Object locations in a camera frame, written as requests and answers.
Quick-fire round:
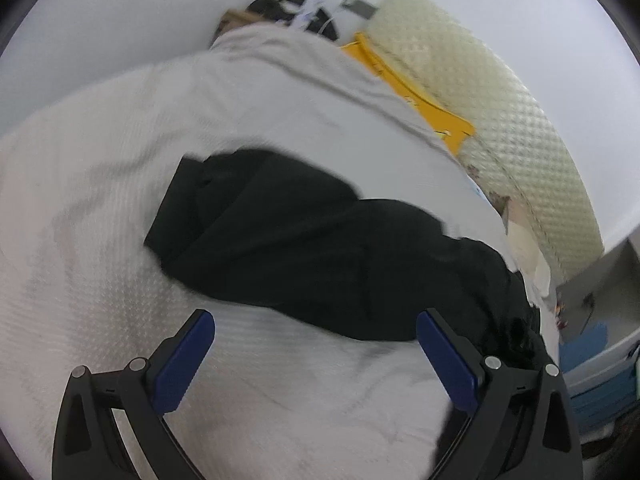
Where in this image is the yellow cardboard sheet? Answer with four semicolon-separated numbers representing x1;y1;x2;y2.
341;32;476;157

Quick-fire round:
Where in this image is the black bag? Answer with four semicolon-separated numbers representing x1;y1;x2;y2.
247;0;341;42

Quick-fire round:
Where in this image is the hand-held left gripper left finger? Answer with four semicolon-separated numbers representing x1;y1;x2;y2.
52;309;216;480

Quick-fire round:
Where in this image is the cream quilted mattress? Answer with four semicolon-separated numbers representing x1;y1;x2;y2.
367;0;605;281

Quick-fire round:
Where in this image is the black garment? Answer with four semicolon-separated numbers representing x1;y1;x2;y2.
144;148;561;376

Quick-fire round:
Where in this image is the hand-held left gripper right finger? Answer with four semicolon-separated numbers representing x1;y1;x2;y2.
416;308;584;480

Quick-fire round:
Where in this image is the white bed sheet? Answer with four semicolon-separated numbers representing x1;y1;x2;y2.
0;25;557;480

